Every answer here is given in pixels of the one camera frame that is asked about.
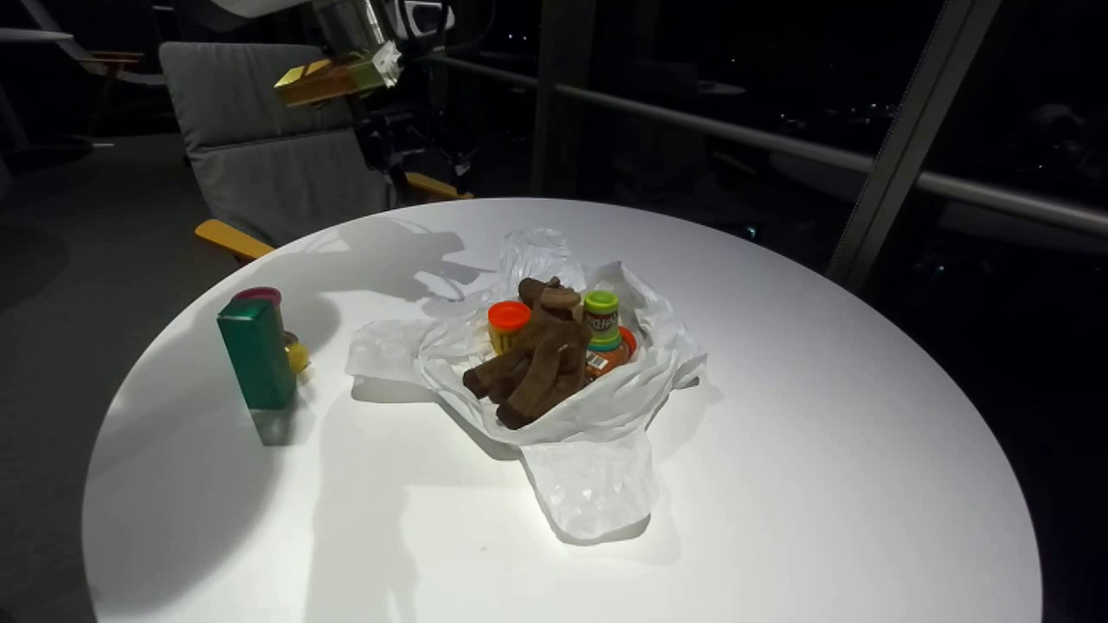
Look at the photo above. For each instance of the white plastic bag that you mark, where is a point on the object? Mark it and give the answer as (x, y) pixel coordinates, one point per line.
(589, 487)

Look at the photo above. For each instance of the green cardboard box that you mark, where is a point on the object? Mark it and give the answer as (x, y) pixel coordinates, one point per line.
(258, 357)

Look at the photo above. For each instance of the play dough tub pink lid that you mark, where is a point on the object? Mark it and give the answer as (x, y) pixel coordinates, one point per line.
(261, 297)

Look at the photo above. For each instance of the lime green small bottle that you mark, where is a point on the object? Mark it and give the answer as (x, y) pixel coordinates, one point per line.
(601, 316)

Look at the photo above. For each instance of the dark background chair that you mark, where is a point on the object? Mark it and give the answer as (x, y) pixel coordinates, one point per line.
(82, 52)

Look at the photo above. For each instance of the metal window railing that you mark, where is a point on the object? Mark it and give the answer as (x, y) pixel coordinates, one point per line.
(1007, 194)

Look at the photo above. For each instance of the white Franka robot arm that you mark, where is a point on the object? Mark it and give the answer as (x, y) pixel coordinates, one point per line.
(357, 19)

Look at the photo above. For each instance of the metal window post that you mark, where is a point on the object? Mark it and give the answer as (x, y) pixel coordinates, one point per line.
(912, 126)

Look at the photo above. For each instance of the brown plush moose toy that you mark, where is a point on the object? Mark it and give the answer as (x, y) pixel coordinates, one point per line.
(537, 357)

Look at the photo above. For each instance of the grey chair with wooden armrests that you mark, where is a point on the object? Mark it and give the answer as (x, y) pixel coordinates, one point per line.
(255, 150)

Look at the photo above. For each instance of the small red toy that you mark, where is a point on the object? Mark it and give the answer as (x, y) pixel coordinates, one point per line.
(509, 321)

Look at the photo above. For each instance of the yellow-green wrist camera box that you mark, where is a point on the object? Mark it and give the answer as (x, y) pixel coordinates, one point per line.
(335, 76)

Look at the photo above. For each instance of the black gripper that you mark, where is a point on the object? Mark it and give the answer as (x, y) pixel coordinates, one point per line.
(403, 144)

